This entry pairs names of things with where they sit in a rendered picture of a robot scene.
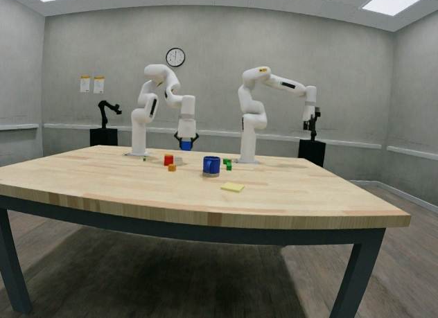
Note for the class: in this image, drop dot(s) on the dark blue mug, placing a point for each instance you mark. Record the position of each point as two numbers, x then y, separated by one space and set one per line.
211 166

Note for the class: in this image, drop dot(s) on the red cube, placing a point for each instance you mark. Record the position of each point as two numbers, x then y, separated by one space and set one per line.
168 160

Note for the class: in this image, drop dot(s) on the blue cube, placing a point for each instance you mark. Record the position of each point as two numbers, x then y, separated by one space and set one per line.
186 146

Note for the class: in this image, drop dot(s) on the pale yellow square tile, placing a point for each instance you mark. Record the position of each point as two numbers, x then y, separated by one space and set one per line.
232 187

